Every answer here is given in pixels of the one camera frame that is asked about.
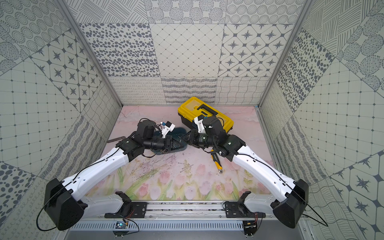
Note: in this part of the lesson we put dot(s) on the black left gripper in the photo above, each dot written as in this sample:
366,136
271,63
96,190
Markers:
169,142

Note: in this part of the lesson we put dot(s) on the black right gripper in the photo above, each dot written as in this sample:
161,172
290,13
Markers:
192,139

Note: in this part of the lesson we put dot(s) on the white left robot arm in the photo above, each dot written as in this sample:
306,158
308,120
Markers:
66,202

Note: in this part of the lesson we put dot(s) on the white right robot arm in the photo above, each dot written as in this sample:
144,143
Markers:
291,197

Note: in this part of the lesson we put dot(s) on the teal plastic storage box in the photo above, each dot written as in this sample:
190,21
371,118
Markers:
177,143

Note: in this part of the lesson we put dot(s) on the yellow black utility knife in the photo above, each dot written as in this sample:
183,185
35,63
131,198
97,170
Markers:
217,161

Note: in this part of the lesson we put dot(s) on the dark metal L-shaped wrench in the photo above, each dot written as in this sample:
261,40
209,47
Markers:
116,139

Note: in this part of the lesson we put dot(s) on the yellow black toolbox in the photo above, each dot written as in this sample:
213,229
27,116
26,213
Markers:
195,107

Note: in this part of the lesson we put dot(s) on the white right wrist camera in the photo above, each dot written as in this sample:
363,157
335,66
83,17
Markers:
199,122

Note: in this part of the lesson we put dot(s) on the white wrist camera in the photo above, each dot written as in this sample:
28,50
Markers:
199,122
166,127

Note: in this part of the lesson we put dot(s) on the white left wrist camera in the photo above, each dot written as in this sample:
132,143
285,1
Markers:
166,127

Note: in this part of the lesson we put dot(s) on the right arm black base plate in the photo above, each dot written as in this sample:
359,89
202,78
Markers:
236,210

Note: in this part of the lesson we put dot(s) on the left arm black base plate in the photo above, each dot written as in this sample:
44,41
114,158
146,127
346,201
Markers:
129,211

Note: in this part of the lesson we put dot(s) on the aluminium mounting rail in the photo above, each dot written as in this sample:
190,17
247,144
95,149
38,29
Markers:
184,210

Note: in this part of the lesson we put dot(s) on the white slotted cable duct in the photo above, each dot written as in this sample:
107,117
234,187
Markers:
159,225

